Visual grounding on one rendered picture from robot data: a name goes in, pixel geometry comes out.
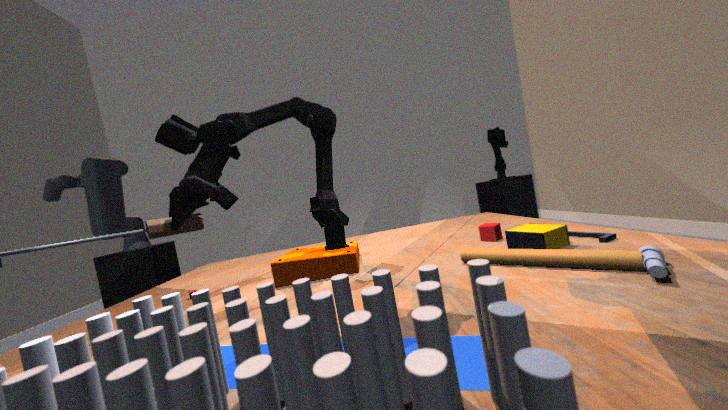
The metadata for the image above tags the blue flat strip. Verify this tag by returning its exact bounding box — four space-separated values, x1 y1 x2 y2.
220 335 490 391

